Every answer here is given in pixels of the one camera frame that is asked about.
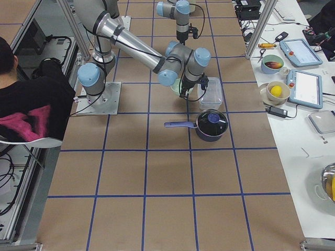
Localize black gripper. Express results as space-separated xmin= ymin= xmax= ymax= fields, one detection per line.
xmin=179 ymin=73 xmax=209 ymax=99

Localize green bowl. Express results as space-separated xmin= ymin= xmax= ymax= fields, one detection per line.
xmin=170 ymin=78 xmax=182 ymax=96

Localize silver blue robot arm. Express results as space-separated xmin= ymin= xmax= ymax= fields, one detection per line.
xmin=74 ymin=1 xmax=211 ymax=99

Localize blue bowl with fruit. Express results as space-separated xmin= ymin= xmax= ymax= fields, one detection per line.
xmin=261 ymin=54 xmax=284 ymax=74

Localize beige bowl with lemon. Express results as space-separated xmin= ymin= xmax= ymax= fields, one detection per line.
xmin=266 ymin=81 xmax=291 ymax=102

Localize glass bowl with fruit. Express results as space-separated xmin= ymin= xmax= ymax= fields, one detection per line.
xmin=314 ymin=163 xmax=334 ymax=202

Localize clear plastic container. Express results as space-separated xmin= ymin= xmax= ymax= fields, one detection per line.
xmin=197 ymin=77 xmax=223 ymax=110

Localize blue saucepan with lid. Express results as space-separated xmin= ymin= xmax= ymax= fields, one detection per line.
xmin=164 ymin=109 xmax=228 ymax=142

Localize beige plate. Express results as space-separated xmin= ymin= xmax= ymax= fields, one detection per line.
xmin=259 ymin=81 xmax=291 ymax=106

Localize scissors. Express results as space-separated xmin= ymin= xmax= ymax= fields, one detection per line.
xmin=258 ymin=48 xmax=266 ymax=62

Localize yellow lemon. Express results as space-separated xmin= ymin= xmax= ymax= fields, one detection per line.
xmin=270 ymin=85 xmax=282 ymax=98

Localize black power adapter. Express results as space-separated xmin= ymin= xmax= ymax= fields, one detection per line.
xmin=265 ymin=106 xmax=287 ymax=118

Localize small white cup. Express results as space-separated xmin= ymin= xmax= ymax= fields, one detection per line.
xmin=279 ymin=67 xmax=290 ymax=76

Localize black car key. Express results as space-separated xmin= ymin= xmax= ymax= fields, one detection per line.
xmin=275 ymin=31 xmax=288 ymax=42

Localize white keyboard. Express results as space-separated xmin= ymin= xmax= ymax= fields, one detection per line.
xmin=273 ymin=1 xmax=296 ymax=22

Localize upper teach pendant tablet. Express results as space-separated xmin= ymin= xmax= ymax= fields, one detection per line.
xmin=279 ymin=39 xmax=323 ymax=67

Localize teach pendant tablet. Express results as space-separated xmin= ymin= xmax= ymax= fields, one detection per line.
xmin=279 ymin=39 xmax=323 ymax=67
xmin=286 ymin=70 xmax=323 ymax=109

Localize lower teach pendant tablet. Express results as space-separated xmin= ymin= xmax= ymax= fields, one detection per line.
xmin=286 ymin=70 xmax=323 ymax=109

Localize person in black shirt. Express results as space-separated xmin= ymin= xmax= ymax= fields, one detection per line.
xmin=0 ymin=36 xmax=76 ymax=143

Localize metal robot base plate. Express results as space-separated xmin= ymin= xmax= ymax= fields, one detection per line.
xmin=75 ymin=82 xmax=121 ymax=116

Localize yellow handled screwdriver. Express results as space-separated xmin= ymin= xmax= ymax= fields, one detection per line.
xmin=258 ymin=43 xmax=277 ymax=49

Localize aluminium frame post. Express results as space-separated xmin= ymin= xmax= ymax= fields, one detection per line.
xmin=245 ymin=0 xmax=277 ymax=59

